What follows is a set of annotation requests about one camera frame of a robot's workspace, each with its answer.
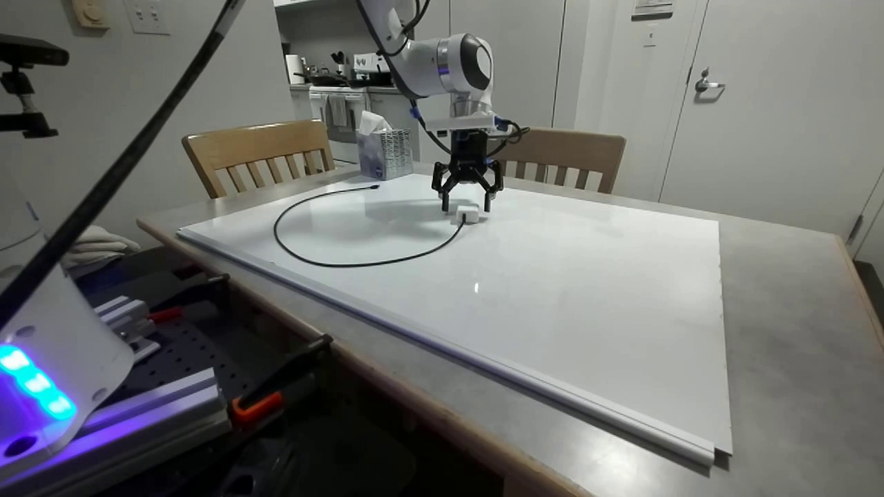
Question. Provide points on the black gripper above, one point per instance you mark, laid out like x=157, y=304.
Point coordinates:
x=468, y=160

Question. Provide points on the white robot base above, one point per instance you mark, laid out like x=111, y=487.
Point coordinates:
x=59, y=363

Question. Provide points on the white board mat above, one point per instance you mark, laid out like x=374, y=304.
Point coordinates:
x=609, y=311

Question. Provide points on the aluminium extrusion rail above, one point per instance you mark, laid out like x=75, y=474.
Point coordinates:
x=127, y=438

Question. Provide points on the orange black clamp near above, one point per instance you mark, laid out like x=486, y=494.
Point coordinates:
x=269, y=396

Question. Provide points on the black perforated breadboard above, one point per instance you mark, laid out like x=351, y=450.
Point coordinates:
x=209, y=320

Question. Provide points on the blue tissue box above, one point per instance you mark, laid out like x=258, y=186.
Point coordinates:
x=383, y=151

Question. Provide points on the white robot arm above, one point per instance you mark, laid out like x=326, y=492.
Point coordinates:
x=449, y=87

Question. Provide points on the black camera on stand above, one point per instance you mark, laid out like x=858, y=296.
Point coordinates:
x=22, y=54

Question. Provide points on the white charger adapter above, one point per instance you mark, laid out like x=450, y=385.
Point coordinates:
x=470, y=215

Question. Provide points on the white door with handle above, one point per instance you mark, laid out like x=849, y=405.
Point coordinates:
x=783, y=117

